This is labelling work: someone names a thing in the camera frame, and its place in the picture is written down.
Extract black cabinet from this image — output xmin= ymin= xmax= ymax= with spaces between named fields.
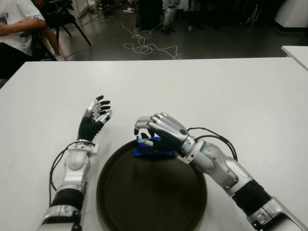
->
xmin=138 ymin=0 xmax=166 ymax=31

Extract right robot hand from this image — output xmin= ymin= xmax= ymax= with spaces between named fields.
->
xmin=133 ymin=112 xmax=195 ymax=161

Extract white side table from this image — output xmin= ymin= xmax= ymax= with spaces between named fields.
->
xmin=281 ymin=45 xmax=308 ymax=73

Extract seated person in white shirt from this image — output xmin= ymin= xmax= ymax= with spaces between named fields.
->
xmin=0 ymin=0 xmax=65 ymax=80

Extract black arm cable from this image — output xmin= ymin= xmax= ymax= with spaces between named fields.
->
xmin=187 ymin=127 xmax=239 ymax=162
xmin=48 ymin=143 xmax=73 ymax=210

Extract silver metal rack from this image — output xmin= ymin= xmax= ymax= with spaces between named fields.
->
xmin=245 ymin=2 xmax=263 ymax=25

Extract round dark brown tray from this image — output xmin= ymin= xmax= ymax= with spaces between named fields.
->
xmin=96 ymin=139 xmax=208 ymax=231

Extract white panel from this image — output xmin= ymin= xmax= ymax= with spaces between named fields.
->
xmin=72 ymin=0 xmax=90 ymax=18

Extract blue Oreo packet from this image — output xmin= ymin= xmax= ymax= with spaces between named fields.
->
xmin=133 ymin=136 xmax=178 ymax=160

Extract black chair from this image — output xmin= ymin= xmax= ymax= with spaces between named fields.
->
xmin=31 ymin=0 xmax=92 ymax=61

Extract white cabinet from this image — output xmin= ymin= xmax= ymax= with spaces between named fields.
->
xmin=274 ymin=0 xmax=308 ymax=32

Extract tangled white floor cable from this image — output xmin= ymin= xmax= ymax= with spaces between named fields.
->
xmin=121 ymin=11 xmax=183 ymax=60

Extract silver humanoid robot legs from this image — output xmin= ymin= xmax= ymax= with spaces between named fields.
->
xmin=162 ymin=0 xmax=180 ymax=33

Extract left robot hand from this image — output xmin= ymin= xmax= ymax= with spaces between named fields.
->
xmin=77 ymin=95 xmax=113 ymax=145

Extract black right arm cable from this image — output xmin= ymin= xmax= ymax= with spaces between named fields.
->
xmin=187 ymin=127 xmax=239 ymax=162

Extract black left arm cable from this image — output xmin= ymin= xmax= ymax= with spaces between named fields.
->
xmin=48 ymin=143 xmax=73 ymax=210

